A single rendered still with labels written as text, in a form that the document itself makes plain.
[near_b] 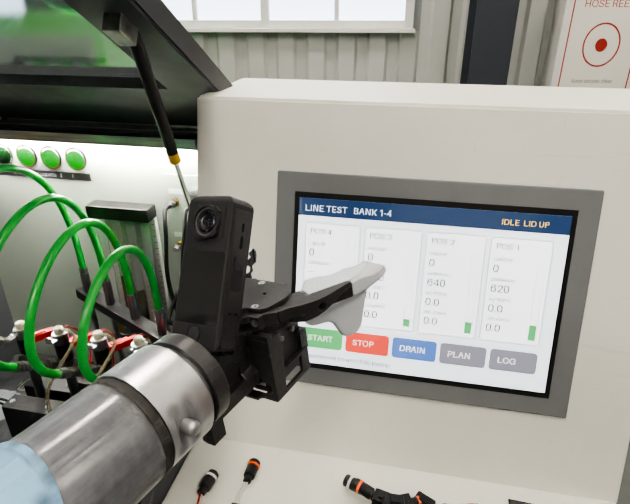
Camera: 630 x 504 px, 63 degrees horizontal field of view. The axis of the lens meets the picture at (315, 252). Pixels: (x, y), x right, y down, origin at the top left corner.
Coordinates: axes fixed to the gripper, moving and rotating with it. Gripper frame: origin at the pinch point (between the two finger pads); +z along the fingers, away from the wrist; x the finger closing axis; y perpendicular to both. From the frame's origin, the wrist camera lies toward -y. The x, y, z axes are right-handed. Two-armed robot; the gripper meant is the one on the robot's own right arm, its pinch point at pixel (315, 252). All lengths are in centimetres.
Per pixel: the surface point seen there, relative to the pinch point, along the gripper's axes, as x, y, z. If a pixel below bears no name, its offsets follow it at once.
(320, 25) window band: -199, -33, 363
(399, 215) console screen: -2.4, 6.0, 28.4
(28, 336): -46.5, 15.1, -7.1
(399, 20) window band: -141, -29, 392
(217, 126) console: -29.3, -9.1, 22.4
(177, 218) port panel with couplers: -56, 12, 34
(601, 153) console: 23.1, -0.7, 39.4
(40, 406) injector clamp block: -67, 39, 0
